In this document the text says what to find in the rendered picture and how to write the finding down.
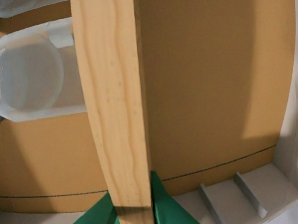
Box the clear bottle with grey cap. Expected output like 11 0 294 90
0 17 87 123

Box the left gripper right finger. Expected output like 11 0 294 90
151 170 200 224

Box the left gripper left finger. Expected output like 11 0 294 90
73 189 120 224

